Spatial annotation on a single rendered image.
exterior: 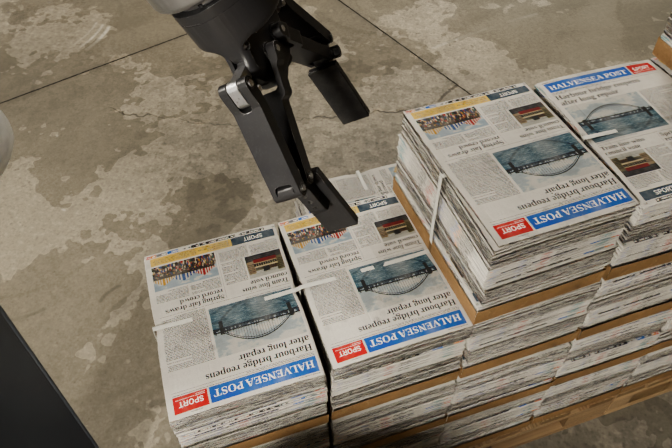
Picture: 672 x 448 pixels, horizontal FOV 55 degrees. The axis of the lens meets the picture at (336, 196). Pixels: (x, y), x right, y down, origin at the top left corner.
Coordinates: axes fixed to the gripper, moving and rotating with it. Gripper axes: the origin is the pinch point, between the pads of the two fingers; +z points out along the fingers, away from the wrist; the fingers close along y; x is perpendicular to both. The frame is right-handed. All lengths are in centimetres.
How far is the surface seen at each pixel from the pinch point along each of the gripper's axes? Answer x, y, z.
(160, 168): 153, 133, 91
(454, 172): 7, 40, 46
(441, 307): 18, 26, 66
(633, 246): -18, 36, 74
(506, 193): -1, 35, 50
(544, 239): -6, 27, 54
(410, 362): 26, 18, 71
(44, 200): 188, 111, 70
